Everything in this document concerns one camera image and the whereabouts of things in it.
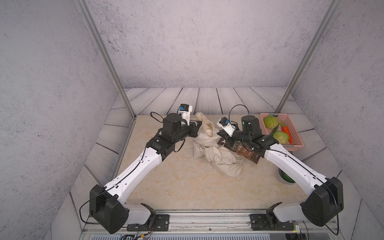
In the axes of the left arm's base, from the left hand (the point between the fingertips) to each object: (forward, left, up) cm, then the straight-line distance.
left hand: (204, 123), depth 71 cm
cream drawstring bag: (-7, -14, -27) cm, 31 cm away
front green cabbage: (+11, -52, -26) cm, 59 cm away
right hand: (0, -8, -7) cm, 11 cm away
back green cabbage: (+24, -50, -26) cm, 61 cm away
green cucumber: (+21, -54, -32) cm, 66 cm away
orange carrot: (+21, -61, -31) cm, 71 cm away
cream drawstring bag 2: (-3, -2, -6) cm, 7 cm away
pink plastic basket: (+24, -59, -32) cm, 72 cm away
